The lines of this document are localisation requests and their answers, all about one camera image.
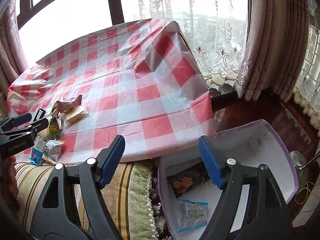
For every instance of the lace sheer curtain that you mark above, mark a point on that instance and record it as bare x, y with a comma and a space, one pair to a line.
214, 29

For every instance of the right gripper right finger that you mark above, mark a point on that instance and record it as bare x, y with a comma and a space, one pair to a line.
266, 216

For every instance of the grey white green-edged pack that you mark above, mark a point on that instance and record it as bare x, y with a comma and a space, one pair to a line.
52, 151

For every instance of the person left hand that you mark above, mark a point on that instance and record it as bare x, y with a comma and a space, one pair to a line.
12, 182

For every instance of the cream macadamia nut pack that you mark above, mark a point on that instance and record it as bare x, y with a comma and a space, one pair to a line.
76, 114

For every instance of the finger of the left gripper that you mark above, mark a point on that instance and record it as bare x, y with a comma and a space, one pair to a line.
10, 123
35, 125

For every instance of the blue pig nut pack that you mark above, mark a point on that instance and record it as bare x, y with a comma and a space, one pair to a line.
37, 151

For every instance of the blue edged seed pack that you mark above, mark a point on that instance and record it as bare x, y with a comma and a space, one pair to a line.
193, 215

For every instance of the pink curtain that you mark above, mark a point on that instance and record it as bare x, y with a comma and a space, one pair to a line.
13, 62
276, 44

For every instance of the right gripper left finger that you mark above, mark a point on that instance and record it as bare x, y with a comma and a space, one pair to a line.
56, 215

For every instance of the black cookie snack pack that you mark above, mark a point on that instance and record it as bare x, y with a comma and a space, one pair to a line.
188, 179

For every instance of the pink curtain left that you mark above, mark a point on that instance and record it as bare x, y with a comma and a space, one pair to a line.
13, 62

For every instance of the striped towel cushion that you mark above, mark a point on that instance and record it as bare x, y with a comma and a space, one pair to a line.
127, 197

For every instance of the green pea snack pack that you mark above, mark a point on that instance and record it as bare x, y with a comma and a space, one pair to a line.
53, 129

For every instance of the olive gold snack pack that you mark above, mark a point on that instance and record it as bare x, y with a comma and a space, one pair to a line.
54, 110

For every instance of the pink curtain right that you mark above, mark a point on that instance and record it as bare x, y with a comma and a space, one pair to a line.
276, 44

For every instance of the red white checkered tablecloth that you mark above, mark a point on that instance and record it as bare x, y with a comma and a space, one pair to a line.
137, 79

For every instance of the yellow cake clear wrapper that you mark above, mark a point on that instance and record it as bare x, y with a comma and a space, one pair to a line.
45, 134

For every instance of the pink wrapper snack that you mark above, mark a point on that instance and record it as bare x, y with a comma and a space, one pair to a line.
64, 105

